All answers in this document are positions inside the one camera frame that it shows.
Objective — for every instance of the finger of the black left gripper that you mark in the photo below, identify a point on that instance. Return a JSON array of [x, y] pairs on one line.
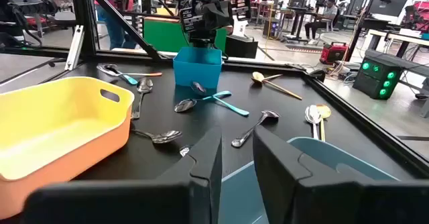
[[205, 19], [223, 16]]

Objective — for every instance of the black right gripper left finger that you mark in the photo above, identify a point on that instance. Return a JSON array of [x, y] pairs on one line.
[[207, 183]]

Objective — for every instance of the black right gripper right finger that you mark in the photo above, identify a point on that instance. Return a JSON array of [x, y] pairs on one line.
[[285, 190]]

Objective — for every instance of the black background robot arm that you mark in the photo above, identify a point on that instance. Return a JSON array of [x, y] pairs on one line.
[[30, 2]]

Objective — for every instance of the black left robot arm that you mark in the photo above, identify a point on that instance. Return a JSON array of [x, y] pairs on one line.
[[202, 42]]

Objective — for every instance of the black box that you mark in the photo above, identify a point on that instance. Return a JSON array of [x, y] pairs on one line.
[[241, 48]]

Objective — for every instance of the teal plastic bin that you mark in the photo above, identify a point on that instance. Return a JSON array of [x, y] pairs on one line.
[[197, 69]]

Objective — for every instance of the light blue plastic bin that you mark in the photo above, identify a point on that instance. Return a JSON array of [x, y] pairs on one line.
[[321, 153]]

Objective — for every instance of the black standing desk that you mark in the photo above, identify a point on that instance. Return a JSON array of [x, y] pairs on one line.
[[298, 12]]

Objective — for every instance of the person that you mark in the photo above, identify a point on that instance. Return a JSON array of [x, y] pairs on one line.
[[330, 12], [115, 33]]

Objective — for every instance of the red portable generator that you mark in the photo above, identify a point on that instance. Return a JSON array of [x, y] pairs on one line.
[[333, 53]]

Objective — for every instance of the silver aluminium bar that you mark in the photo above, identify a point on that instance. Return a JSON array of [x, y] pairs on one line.
[[74, 48]]

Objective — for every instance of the black computer case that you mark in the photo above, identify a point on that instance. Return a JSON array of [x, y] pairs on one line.
[[368, 83]]

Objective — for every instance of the black monitor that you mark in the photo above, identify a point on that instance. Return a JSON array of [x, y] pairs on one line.
[[390, 1]]

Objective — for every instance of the white work table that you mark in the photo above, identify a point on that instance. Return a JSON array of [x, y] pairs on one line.
[[402, 38]]

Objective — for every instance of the yellow plastic bin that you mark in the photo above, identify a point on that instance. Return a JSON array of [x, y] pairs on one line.
[[50, 133]]

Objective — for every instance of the black frame bracket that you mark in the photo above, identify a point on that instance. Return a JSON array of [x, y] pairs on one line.
[[316, 75]]

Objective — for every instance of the black aluminium rig frame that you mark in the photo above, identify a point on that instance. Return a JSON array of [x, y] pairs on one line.
[[83, 16]]

